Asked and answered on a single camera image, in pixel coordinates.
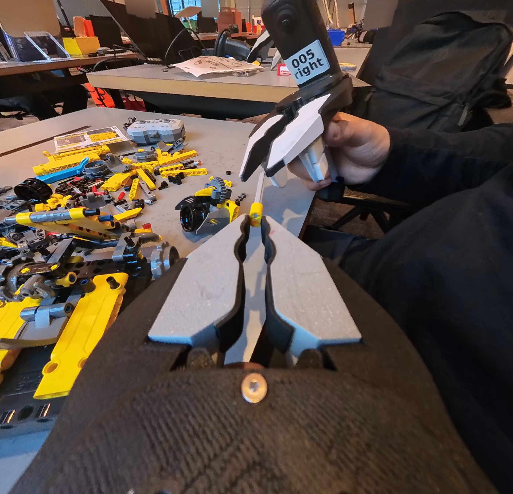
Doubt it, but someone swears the yellow bin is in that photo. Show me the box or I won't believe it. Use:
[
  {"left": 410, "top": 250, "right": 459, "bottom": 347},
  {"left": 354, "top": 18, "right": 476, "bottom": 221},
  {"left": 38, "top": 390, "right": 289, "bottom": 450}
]
[{"left": 62, "top": 36, "right": 101, "bottom": 56}]

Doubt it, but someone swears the black backpack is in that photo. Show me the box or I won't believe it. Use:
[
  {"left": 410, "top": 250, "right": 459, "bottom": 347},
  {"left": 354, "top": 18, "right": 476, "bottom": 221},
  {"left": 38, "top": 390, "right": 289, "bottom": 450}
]
[{"left": 355, "top": 11, "right": 513, "bottom": 133}]

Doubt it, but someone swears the grey battery box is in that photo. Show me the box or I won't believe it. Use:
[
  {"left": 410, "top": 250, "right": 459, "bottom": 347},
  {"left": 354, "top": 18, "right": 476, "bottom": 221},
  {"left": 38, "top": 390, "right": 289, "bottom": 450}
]
[{"left": 126, "top": 118, "right": 187, "bottom": 145}]

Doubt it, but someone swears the blue brick separator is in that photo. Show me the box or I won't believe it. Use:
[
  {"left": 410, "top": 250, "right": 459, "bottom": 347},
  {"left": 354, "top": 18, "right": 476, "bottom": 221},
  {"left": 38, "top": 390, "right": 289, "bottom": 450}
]
[{"left": 34, "top": 157, "right": 91, "bottom": 185}]

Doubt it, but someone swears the yellow brick vehicle model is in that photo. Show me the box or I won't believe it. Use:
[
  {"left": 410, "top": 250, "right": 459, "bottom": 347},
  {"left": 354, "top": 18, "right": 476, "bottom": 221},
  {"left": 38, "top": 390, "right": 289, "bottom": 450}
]
[{"left": 0, "top": 207, "right": 181, "bottom": 427}]

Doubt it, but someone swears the red container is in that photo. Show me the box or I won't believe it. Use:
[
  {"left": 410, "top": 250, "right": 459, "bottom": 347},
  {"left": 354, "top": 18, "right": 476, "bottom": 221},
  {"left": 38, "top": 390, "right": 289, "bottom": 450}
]
[{"left": 217, "top": 7, "right": 243, "bottom": 33}]

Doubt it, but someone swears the black wheel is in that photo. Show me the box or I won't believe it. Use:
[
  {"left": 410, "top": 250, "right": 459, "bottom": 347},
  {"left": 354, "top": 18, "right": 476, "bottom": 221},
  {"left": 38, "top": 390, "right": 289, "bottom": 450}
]
[{"left": 14, "top": 177, "right": 53, "bottom": 202}]

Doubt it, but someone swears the black monitor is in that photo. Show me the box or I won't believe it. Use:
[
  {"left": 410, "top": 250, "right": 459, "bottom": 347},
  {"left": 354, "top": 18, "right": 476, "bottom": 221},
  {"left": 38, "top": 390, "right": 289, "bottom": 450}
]
[{"left": 100, "top": 0, "right": 203, "bottom": 64}]

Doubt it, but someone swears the person's right hand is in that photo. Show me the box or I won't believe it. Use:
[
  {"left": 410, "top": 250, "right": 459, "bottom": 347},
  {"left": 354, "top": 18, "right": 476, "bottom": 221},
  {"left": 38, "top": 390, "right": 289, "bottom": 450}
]
[{"left": 288, "top": 112, "right": 392, "bottom": 191}]

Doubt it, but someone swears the neighbouring grey table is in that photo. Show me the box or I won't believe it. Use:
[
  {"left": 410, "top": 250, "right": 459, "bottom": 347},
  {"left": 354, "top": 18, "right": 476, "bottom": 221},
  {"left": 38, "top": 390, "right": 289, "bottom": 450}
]
[{"left": 86, "top": 47, "right": 371, "bottom": 115}]

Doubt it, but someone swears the spread of yellow beams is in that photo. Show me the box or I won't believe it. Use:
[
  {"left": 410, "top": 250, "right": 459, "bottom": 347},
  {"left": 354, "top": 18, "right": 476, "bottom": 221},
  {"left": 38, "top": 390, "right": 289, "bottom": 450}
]
[{"left": 100, "top": 141, "right": 209, "bottom": 200}]

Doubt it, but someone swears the yellow brick wheel subassembly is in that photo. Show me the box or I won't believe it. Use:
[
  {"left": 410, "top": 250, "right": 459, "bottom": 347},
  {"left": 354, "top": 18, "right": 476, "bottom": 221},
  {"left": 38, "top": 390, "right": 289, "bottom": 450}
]
[{"left": 175, "top": 176, "right": 241, "bottom": 236}]

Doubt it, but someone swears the pile of black red pieces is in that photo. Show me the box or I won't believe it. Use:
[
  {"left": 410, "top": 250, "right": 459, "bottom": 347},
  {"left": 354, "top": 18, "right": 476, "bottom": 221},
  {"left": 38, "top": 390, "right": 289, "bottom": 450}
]
[{"left": 52, "top": 177, "right": 115, "bottom": 207}]

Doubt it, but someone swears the brown cardboard panel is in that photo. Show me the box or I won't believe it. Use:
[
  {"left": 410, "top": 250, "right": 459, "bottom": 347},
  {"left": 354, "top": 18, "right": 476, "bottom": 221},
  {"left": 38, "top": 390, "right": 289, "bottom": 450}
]
[{"left": 0, "top": 0, "right": 61, "bottom": 38}]

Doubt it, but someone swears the black handle device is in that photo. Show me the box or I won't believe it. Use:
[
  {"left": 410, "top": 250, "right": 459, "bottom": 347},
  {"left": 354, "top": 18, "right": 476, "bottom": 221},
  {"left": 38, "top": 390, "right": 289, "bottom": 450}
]
[{"left": 213, "top": 29, "right": 251, "bottom": 60}]

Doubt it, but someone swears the sticker sheet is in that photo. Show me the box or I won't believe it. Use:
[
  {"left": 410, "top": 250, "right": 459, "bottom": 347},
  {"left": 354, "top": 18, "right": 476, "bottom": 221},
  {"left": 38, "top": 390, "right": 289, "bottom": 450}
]
[{"left": 54, "top": 126, "right": 131, "bottom": 150}]

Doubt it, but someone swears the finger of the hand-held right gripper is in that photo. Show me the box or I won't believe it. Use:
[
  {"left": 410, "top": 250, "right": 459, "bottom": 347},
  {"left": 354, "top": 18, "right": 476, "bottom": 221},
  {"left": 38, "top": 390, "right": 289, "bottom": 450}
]
[
  {"left": 265, "top": 94, "right": 332, "bottom": 189},
  {"left": 239, "top": 113, "right": 286, "bottom": 183}
]

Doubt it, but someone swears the person's right forearm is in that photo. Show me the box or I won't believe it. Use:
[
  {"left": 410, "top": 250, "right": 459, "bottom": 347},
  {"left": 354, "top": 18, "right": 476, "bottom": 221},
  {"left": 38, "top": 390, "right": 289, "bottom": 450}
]
[{"left": 361, "top": 123, "right": 513, "bottom": 208}]

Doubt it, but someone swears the grey desk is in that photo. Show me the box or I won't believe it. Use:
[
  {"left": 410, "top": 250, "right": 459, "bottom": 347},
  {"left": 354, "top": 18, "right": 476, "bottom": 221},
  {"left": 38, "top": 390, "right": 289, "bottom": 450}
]
[{"left": 0, "top": 108, "right": 317, "bottom": 491}]

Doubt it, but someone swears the pile of grey track links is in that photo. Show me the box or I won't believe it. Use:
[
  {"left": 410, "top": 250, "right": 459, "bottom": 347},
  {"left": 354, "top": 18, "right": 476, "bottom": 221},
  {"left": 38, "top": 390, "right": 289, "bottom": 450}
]
[{"left": 0, "top": 185, "right": 25, "bottom": 222}]

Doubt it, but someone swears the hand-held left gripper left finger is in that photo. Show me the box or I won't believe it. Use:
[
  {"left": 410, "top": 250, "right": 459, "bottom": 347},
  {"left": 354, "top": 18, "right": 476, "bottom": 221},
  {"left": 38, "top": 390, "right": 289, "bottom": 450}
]
[{"left": 147, "top": 215, "right": 249, "bottom": 347}]

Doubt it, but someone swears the clear sign holder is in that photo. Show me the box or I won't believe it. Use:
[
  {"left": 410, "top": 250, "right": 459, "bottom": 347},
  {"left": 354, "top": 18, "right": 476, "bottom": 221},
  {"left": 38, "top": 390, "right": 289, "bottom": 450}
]
[{"left": 24, "top": 31, "right": 71, "bottom": 62}]

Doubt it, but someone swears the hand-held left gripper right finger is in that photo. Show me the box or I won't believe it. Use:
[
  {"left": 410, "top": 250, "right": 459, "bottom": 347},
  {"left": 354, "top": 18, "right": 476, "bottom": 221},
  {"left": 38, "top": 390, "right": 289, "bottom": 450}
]
[{"left": 262, "top": 215, "right": 363, "bottom": 367}]

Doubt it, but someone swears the black white standing tool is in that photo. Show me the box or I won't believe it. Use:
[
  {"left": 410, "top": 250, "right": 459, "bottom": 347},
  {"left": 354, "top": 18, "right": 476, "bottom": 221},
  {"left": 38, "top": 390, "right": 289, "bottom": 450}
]
[{"left": 246, "top": 29, "right": 290, "bottom": 72}]

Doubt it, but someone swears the stack of yellow panels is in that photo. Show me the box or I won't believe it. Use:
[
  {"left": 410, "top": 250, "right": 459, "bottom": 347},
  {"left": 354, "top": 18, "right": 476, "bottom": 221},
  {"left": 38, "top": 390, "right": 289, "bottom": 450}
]
[{"left": 32, "top": 145, "right": 111, "bottom": 176}]

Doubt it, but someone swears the wooden table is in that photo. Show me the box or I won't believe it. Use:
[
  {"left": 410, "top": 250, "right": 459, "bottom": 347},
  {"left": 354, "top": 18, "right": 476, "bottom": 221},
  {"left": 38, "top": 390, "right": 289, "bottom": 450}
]
[{"left": 0, "top": 51, "right": 139, "bottom": 76}]

